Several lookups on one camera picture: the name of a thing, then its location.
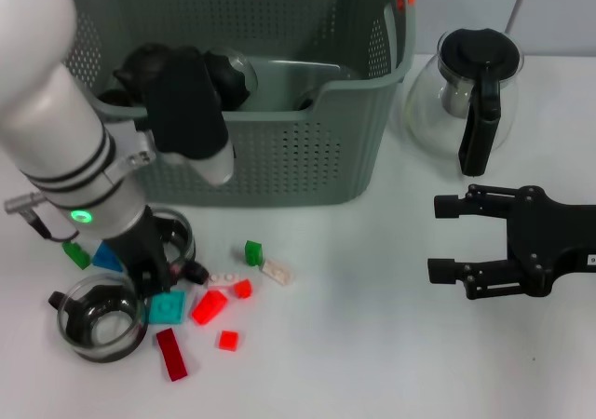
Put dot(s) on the blue square toy brick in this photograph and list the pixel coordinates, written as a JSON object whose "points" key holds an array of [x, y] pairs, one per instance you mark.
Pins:
{"points": [[106, 257]]}

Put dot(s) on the red sloped toy brick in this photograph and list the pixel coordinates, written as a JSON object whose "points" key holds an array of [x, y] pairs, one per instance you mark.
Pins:
{"points": [[209, 307]]}

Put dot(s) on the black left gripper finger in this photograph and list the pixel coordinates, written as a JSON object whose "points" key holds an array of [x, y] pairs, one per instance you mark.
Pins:
{"points": [[151, 286]]}

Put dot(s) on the grey perforated plastic storage bin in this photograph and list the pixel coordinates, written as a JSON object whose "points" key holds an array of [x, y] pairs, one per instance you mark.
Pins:
{"points": [[302, 158]]}

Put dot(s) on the left wrist camera housing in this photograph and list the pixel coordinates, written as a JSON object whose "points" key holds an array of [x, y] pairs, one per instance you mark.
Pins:
{"points": [[186, 107]]}

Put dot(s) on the glass coffee pot black lid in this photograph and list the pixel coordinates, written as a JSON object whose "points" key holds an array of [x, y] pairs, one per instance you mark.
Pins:
{"points": [[479, 56]]}

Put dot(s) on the small red toy brick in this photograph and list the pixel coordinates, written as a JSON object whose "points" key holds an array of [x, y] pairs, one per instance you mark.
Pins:
{"points": [[243, 290], [229, 341]]}

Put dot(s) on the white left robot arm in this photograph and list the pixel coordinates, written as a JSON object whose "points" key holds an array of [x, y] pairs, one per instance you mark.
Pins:
{"points": [[46, 112]]}

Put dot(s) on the clear whitish toy brick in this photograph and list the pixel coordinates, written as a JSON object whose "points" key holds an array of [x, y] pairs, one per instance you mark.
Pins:
{"points": [[278, 272]]}

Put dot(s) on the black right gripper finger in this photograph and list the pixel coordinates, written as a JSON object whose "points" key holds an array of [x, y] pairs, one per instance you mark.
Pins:
{"points": [[444, 271], [449, 206]]}

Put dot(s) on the black clay teapot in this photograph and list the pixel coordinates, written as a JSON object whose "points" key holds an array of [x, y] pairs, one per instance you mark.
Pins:
{"points": [[139, 65]]}

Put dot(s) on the white two-stud toy brick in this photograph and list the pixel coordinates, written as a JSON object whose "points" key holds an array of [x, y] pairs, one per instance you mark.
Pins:
{"points": [[226, 280]]}

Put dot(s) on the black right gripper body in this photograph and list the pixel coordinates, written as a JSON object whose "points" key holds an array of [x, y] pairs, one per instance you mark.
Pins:
{"points": [[549, 237]]}

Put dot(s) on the small green toy brick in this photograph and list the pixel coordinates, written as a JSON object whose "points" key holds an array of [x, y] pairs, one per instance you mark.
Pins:
{"points": [[253, 251]]}

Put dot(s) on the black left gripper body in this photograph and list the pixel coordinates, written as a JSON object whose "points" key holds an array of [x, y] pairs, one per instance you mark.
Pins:
{"points": [[139, 247]]}

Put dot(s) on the dark red flat toy brick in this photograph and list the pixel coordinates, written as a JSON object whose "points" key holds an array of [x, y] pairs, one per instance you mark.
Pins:
{"points": [[172, 356]]}

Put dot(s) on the teal square toy brick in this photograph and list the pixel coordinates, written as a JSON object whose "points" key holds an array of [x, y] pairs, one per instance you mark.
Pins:
{"points": [[166, 308]]}

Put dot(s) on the green stepped toy brick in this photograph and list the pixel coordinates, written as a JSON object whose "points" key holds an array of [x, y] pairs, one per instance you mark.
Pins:
{"points": [[77, 254]]}

